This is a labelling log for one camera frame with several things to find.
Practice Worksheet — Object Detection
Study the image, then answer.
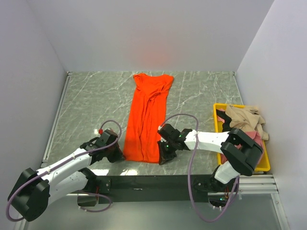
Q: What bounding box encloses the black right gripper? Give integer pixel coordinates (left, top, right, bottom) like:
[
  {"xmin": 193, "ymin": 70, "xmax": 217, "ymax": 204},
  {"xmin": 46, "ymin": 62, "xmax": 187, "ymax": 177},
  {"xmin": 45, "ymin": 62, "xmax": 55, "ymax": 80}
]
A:
[{"xmin": 157, "ymin": 139, "xmax": 177, "ymax": 165}]

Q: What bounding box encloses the orange t shirt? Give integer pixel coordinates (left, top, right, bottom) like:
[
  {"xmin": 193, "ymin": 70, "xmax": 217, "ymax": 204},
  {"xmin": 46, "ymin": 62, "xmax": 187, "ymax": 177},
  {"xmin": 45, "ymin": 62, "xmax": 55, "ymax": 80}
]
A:
[{"xmin": 123, "ymin": 73, "xmax": 174, "ymax": 163}]

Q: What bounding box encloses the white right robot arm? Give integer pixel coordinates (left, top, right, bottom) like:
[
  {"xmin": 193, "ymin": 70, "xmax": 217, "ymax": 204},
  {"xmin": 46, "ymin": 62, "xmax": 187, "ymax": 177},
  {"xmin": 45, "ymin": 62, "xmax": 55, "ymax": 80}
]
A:
[{"xmin": 157, "ymin": 124, "xmax": 263, "ymax": 193}]

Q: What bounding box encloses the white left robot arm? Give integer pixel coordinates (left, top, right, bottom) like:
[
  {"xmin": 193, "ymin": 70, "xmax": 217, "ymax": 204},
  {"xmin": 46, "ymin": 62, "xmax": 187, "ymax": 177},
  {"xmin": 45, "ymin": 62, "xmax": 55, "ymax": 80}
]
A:
[{"xmin": 6, "ymin": 129, "xmax": 124, "ymax": 221}]

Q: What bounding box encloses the black base crossbar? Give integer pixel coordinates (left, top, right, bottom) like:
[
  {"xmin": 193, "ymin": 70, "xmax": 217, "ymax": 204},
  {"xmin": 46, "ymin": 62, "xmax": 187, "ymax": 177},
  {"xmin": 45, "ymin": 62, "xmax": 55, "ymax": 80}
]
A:
[{"xmin": 76, "ymin": 174, "xmax": 239, "ymax": 207}]

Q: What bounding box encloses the black t shirt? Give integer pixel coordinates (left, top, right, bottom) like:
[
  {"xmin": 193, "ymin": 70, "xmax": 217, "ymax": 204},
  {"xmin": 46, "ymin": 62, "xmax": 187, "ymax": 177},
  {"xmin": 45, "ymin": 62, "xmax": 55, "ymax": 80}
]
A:
[{"xmin": 216, "ymin": 109, "xmax": 232, "ymax": 132}]

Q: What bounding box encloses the beige t shirt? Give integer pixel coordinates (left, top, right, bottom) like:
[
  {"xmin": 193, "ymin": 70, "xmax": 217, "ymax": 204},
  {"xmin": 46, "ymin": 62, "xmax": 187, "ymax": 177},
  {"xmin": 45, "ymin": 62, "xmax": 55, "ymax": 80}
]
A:
[{"xmin": 225, "ymin": 105, "xmax": 269, "ymax": 141}]

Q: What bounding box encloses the pink t shirt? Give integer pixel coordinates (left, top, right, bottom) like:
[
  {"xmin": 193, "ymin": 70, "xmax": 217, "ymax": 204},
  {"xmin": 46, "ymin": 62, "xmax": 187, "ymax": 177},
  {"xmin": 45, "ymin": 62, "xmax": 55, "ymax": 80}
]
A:
[{"xmin": 219, "ymin": 131, "xmax": 264, "ymax": 165}]

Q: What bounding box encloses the yellow plastic bin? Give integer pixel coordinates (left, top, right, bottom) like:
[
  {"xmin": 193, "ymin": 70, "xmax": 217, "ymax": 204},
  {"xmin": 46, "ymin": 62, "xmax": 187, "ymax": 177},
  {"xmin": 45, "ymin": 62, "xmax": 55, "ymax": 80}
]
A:
[{"xmin": 213, "ymin": 103, "xmax": 271, "ymax": 173}]

